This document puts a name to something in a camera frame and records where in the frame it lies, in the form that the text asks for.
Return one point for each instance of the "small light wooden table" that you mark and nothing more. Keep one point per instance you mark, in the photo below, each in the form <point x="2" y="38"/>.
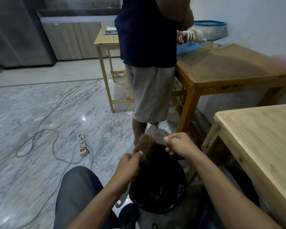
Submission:
<point x="104" y="40"/>

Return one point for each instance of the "wood grain kitchen cabinet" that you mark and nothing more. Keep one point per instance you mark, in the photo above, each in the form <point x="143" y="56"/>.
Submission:
<point x="66" y="40"/>

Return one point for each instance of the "person's right forearm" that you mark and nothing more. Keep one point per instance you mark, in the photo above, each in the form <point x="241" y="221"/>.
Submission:
<point x="228" y="200"/>

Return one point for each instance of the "clear container blue lid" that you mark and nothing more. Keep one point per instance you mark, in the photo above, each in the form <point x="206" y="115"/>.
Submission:
<point x="212" y="30"/>

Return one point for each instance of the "person's left hand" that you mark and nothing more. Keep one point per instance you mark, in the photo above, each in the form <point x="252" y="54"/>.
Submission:
<point x="128" y="168"/>

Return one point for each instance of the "person's left forearm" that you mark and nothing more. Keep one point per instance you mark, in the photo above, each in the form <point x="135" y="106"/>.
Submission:
<point x="102" y="207"/>

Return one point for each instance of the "dark brown wooden table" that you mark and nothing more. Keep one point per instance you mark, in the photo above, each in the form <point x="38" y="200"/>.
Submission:
<point x="228" y="64"/>

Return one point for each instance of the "person's right hand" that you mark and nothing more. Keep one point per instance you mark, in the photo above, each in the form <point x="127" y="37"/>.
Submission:
<point x="183" y="146"/>

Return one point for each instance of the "grey refrigerator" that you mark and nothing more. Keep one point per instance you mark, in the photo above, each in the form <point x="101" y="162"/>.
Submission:
<point x="19" y="33"/>

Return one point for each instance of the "pink plastic box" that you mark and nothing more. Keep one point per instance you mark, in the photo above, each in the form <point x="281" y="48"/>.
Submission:
<point x="284" y="61"/>

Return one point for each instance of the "person's left leg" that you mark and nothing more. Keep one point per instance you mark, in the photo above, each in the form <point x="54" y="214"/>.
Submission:
<point x="74" y="193"/>

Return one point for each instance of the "blue plastic tray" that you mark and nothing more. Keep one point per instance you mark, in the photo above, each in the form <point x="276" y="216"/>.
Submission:
<point x="188" y="48"/>

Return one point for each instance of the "papers with pen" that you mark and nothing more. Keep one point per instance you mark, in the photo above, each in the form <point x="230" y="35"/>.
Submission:
<point x="110" y="30"/>

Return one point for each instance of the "person's black shoe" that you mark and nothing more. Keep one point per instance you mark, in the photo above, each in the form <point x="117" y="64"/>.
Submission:
<point x="128" y="214"/>

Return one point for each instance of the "small white box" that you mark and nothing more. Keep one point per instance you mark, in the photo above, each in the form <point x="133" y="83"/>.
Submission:
<point x="222" y="44"/>

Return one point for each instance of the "grey trash bin black liner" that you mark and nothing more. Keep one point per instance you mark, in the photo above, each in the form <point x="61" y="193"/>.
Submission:
<point x="157" y="183"/>

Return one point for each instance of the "striped plush toy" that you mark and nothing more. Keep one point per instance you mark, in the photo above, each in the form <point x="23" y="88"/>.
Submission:
<point x="189" y="36"/>

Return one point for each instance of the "white power strip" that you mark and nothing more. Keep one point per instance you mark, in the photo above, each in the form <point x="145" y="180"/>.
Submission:
<point x="82" y="146"/>

